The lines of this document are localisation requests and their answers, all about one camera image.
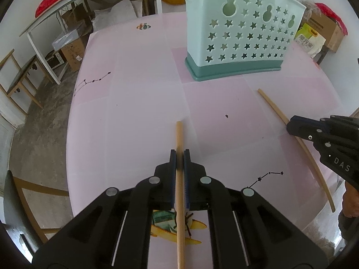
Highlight red bag in box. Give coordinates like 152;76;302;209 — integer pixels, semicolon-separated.
315;2;348;36

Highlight white sack under table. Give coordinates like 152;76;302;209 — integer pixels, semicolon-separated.
92;0;142;32

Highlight cardboard box on floor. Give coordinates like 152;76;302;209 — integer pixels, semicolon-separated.
61;36;88;72

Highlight yellow white rice bag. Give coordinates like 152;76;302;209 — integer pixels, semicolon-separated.
295;23;326;58

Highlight mint green utensil holder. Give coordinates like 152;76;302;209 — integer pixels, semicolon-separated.
185;0;305;81

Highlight red plastic bag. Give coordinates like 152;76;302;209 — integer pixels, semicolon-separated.
35;0;59;18

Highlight white long side table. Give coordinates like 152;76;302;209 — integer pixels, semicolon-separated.
21;0;162;85

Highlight cardboard box right side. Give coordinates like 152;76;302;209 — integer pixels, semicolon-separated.
302;12;344;53

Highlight pink patterned table mat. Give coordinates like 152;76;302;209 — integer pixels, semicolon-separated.
66;13;344;236

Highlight person's right hand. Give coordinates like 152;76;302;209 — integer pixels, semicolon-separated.
343;182;359;218

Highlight wooden chair dark seat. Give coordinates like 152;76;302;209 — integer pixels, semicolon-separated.
1;49;54;116

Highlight near wooden chair black back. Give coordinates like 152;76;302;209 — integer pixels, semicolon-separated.
0;169;71;256

